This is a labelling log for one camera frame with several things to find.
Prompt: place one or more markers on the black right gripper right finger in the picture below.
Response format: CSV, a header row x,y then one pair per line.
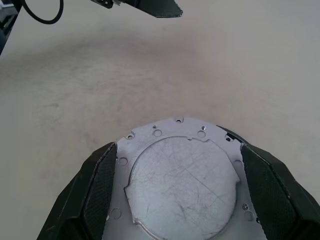
x,y
275,195

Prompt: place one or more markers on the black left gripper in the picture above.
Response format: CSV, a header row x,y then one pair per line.
x,y
103,3

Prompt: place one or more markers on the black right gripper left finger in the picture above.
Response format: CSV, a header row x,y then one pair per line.
x,y
97,190

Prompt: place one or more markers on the silver round motor lid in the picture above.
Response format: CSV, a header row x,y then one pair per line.
x,y
180,187

